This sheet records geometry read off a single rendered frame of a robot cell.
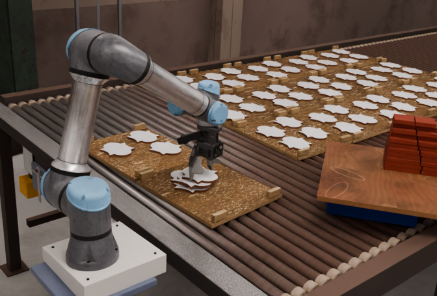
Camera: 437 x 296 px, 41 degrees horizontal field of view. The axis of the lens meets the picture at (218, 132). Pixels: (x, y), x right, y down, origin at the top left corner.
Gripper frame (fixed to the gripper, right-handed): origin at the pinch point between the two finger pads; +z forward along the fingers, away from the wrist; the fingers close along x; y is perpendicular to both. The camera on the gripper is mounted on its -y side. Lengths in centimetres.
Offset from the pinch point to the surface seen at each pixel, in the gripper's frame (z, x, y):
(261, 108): 3, 87, -25
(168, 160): 3.9, 8.9, -21.6
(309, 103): 4, 114, -12
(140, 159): 3.9, 2.6, -30.8
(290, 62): 2, 183, -59
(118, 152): 2.9, -0.1, -40.2
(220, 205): 3.9, -9.1, 15.4
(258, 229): 6.0, -10.9, 31.9
